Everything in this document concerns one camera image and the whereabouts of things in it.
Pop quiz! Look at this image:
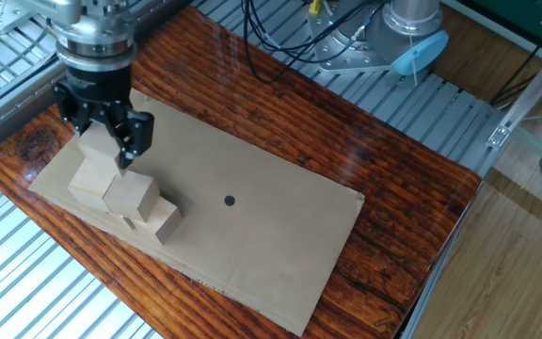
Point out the aluminium frame post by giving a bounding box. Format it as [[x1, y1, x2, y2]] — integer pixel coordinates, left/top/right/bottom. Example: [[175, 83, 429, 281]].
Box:
[[486, 32, 542, 153]]

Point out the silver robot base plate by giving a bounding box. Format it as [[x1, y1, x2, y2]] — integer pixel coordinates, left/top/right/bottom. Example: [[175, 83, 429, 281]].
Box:
[[306, 0, 411, 75]]

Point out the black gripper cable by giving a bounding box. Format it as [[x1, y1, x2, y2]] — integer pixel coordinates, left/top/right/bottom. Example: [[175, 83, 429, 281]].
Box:
[[240, 0, 385, 85]]

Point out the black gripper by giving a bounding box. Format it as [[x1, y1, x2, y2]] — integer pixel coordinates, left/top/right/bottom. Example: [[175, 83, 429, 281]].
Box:
[[53, 65, 155, 170]]

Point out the thin black cable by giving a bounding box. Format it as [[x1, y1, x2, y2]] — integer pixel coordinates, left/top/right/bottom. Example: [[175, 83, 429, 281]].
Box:
[[489, 18, 542, 107]]

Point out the white zip tie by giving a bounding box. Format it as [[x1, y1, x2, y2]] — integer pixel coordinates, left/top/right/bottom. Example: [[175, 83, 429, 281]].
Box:
[[408, 35, 420, 89]]

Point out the brown cardboard sheet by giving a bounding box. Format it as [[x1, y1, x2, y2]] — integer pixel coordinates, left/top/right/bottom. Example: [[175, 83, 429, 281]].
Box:
[[28, 88, 366, 338]]

